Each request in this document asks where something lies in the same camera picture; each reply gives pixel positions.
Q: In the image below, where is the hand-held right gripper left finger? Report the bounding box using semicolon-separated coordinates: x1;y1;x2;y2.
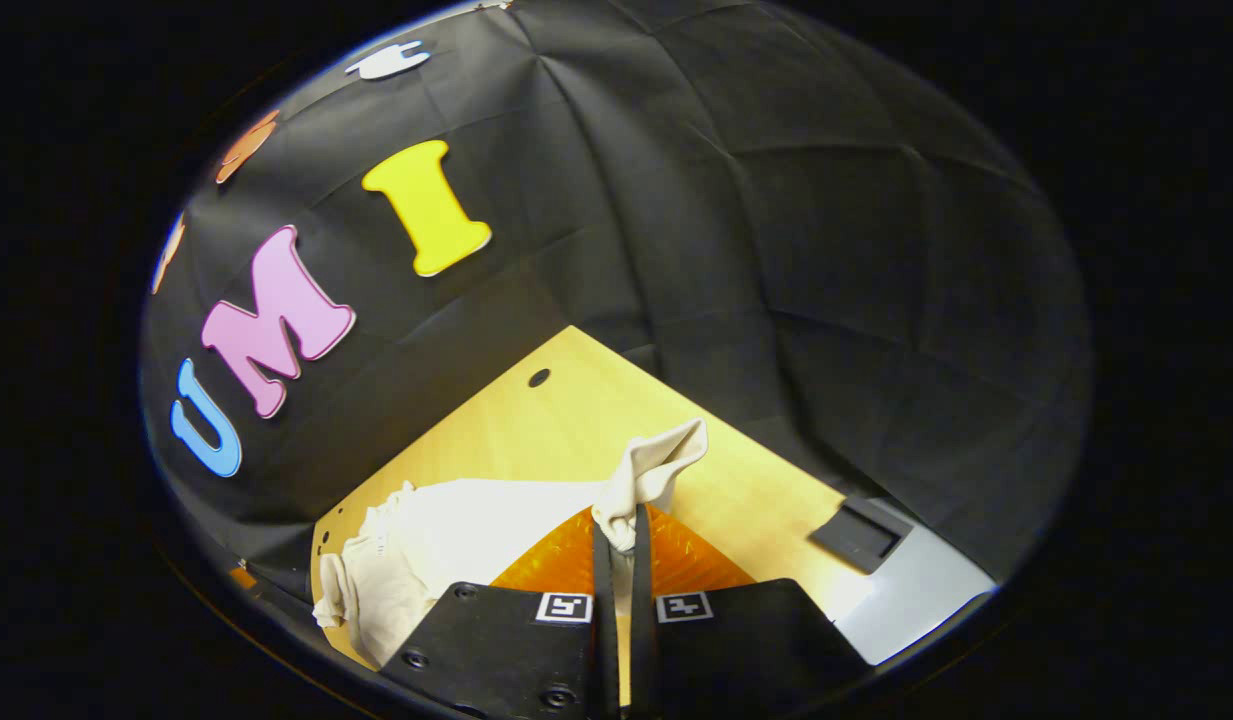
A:
381;505;622;720

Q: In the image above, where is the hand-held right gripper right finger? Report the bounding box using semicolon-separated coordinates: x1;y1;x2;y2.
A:
631;503;872;716

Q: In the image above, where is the cream sweatshirt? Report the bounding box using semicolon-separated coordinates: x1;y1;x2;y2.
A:
313;417;709;669

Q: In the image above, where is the black flat box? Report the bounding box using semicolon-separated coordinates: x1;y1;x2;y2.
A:
809;497;914;575

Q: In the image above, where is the black backdrop cloth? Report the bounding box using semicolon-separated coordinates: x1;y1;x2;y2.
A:
141;0;1092;601

